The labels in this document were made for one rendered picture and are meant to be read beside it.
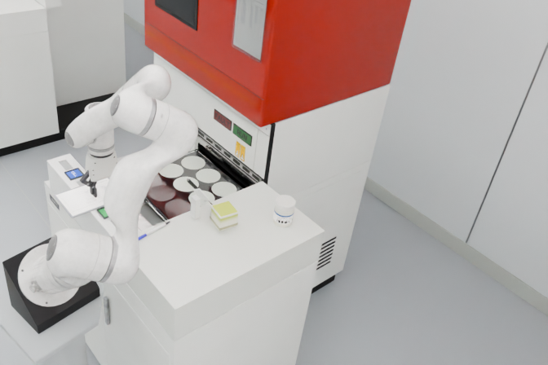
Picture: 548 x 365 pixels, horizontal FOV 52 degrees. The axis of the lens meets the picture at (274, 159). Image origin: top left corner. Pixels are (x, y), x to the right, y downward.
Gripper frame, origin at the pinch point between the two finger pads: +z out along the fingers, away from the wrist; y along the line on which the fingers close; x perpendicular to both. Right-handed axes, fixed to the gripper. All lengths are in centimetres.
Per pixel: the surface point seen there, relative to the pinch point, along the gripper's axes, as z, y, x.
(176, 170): 15.2, -38.2, -13.6
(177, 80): -8, -58, -44
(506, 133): 18, -206, 44
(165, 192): 15.3, -26.7, -3.7
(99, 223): 10.1, 4.7, 4.8
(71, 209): 8.9, 9.7, -5.4
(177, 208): 15.3, -25.5, 6.7
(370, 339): 105, -111, 55
